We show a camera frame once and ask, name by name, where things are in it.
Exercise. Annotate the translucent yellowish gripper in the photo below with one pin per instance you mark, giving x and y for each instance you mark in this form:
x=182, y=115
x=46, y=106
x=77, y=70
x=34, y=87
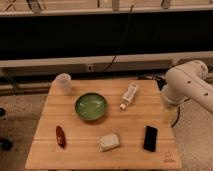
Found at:
x=169, y=114

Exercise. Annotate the green ceramic bowl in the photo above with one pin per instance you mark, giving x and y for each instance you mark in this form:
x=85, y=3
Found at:
x=91, y=106

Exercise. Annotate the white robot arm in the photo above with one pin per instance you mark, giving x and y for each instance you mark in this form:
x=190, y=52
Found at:
x=186, y=80

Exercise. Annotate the black rectangular device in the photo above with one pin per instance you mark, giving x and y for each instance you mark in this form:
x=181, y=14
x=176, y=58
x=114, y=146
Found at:
x=150, y=139

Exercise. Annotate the clear plastic bottle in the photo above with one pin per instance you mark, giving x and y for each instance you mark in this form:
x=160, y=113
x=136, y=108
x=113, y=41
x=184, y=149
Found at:
x=129, y=95

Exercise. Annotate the white sponge block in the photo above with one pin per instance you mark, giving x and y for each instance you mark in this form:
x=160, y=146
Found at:
x=108, y=142

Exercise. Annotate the wooden folding table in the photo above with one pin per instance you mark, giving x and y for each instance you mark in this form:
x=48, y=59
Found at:
x=82, y=150

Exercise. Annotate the clear plastic cup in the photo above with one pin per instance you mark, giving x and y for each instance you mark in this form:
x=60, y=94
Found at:
x=64, y=82

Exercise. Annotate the dark red oblong object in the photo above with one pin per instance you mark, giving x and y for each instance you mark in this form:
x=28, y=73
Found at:
x=60, y=136

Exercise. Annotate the black caster wheel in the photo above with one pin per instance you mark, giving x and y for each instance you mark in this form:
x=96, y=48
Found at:
x=6, y=144

